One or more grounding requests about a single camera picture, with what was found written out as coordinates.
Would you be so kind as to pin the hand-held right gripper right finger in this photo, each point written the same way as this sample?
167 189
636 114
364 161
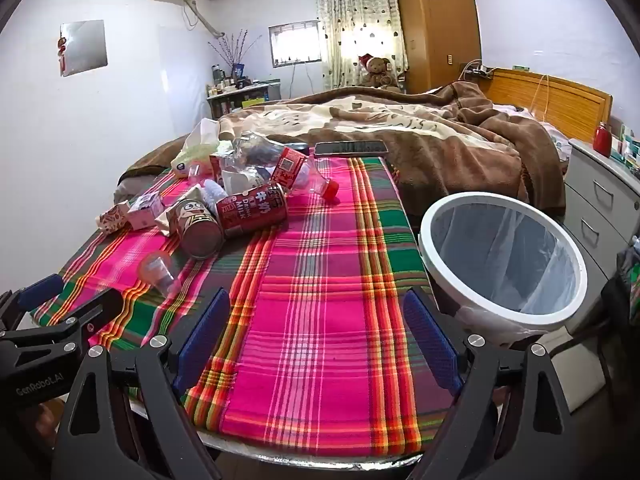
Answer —
432 342

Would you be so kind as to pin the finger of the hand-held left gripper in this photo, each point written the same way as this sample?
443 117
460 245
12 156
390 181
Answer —
40 291
97 307

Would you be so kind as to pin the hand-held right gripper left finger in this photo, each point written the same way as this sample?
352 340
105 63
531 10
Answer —
200 342

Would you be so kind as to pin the clear plastic cup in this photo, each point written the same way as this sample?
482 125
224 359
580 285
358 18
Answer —
157 272
198 174

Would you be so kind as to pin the white round trash bin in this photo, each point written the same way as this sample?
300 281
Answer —
426 242

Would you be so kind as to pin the purple white carton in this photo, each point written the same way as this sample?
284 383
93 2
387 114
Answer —
145 210

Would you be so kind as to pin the brown cartoon can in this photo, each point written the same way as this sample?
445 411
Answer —
195 227

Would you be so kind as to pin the red milk can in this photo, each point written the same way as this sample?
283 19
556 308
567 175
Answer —
250 212

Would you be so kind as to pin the clear bottle with red cap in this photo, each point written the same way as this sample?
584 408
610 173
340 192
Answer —
290 167

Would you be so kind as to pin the tan dotted carton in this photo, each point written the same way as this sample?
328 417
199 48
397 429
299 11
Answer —
112 217

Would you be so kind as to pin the plaid tablecloth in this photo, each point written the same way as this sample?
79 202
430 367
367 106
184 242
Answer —
310 310

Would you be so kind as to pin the clear plastic bin liner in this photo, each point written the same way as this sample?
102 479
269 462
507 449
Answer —
542 260

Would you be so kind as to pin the red white carton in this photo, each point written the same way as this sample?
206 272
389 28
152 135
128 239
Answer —
216 167

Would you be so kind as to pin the yellow tissue pack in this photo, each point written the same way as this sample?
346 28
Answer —
195 154

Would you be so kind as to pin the brown printed blanket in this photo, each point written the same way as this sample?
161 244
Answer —
450 160

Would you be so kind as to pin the dark cloth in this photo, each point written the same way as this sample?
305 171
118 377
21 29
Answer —
622 290

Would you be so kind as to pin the grey drawer cabinet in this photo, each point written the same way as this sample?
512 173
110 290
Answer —
585 210

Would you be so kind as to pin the dark storage shelf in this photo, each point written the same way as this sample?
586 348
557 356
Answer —
235 104

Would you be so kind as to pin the pink bed sheet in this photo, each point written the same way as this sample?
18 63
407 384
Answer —
510 110

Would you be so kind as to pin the row of jars and bottles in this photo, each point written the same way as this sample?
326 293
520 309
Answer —
225 82

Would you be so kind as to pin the wooden bed headboard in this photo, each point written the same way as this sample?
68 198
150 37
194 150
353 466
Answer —
550 95

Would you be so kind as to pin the green white boxes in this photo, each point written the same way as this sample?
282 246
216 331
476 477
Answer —
627 147

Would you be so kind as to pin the brown teddy bear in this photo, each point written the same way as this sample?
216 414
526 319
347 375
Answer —
377 71

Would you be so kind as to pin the power strip with plugs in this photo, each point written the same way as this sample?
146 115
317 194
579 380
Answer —
477 69

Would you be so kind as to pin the dried branch bouquet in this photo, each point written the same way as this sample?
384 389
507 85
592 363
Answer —
235 50

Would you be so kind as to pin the air conditioner pipe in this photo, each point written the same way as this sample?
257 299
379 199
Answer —
201 16

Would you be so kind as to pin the small window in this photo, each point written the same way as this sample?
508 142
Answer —
295 42

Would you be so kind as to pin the wooden wardrobe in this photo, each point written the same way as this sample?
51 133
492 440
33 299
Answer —
440 25

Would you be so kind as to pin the patterned curtain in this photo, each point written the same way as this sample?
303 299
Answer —
350 20

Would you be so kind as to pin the red wall ornament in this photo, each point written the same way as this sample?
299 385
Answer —
61 60

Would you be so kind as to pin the silver wall sheet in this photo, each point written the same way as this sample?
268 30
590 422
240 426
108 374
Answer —
82 47

